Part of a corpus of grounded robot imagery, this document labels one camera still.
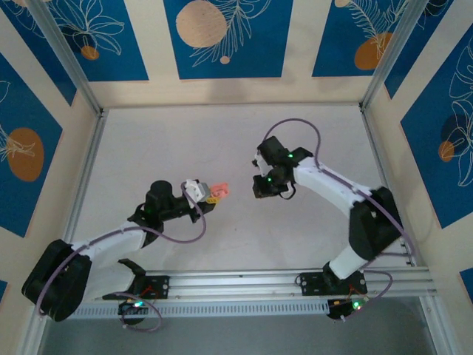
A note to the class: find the aluminium frame post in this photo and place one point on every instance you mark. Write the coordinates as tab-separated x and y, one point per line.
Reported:
66	55
391	55

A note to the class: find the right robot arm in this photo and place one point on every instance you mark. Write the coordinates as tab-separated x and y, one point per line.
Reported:
373	229

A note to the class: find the aluminium mounting rail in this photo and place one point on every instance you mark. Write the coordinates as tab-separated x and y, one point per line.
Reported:
236	286

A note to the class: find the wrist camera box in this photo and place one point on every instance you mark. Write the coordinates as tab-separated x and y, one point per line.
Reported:
196	189
263	164

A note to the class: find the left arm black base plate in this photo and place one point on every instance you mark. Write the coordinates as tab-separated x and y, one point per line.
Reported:
162	286

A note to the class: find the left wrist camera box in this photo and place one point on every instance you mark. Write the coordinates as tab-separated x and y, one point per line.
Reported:
196	189

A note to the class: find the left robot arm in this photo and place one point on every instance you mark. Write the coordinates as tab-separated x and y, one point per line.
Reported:
70	292

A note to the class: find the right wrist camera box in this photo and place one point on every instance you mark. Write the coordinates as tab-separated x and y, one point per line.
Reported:
263	164

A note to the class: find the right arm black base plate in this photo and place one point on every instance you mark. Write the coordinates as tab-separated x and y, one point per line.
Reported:
310	284

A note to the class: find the aluminium side rail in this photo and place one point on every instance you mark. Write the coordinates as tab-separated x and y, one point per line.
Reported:
375	148
91	148

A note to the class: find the pink earbud charging case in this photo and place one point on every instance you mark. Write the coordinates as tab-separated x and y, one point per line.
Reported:
220	190

